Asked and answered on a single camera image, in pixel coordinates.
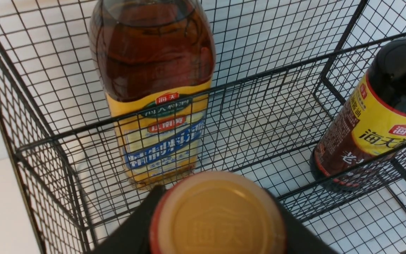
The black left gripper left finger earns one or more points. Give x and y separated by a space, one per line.
131 237

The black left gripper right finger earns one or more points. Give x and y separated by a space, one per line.
299 239

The light soy sauce bottle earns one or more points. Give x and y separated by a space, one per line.
217 212

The dark soy sauce bottle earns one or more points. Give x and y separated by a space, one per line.
371 122

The amber cooking wine bottle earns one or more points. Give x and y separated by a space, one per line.
155 60

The black wire mesh shelf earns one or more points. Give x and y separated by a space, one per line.
284 69

